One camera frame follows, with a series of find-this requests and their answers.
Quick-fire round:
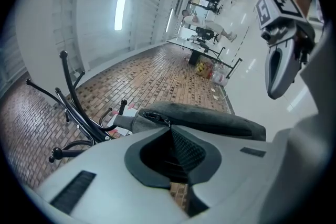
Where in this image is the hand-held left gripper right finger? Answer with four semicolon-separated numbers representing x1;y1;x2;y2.
171;124;330;224

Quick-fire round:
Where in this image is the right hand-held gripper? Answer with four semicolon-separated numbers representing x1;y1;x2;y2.
255;0;316;100

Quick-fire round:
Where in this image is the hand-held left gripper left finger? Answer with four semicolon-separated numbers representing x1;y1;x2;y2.
33;125;190;224

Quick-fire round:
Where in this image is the dark grey backpack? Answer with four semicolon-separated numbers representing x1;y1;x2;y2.
112;101;267;143

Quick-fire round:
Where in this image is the black coat rack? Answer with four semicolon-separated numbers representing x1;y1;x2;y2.
25;50;132;164

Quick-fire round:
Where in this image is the white red paper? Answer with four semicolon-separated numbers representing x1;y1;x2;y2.
110;104;138;137

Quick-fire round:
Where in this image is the clear plastic bag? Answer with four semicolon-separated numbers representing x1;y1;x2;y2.
209;62;229;87

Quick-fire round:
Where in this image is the yellow bag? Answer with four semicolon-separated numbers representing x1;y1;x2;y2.
195;60;214;78

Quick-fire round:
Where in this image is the black office chair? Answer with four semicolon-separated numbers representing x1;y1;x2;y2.
195;26;220;45

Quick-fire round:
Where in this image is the black bin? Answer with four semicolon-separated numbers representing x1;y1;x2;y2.
188;49;202;66

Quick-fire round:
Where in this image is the black-frame table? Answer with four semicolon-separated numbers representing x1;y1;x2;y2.
166;36;244;79

